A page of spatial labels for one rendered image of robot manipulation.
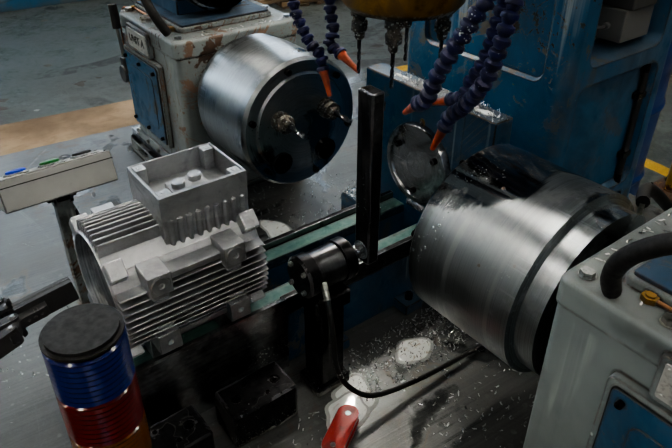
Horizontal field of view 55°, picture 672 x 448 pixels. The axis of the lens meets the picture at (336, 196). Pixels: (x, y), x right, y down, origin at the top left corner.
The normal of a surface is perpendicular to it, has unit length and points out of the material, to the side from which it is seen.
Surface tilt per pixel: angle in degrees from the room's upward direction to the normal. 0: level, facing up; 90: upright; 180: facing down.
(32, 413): 0
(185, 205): 90
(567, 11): 90
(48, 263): 0
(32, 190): 67
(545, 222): 28
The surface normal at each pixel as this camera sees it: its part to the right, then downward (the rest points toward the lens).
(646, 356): -0.80, 0.32
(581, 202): -0.07, -0.82
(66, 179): 0.55, 0.06
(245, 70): -0.46, -0.51
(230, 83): -0.62, -0.30
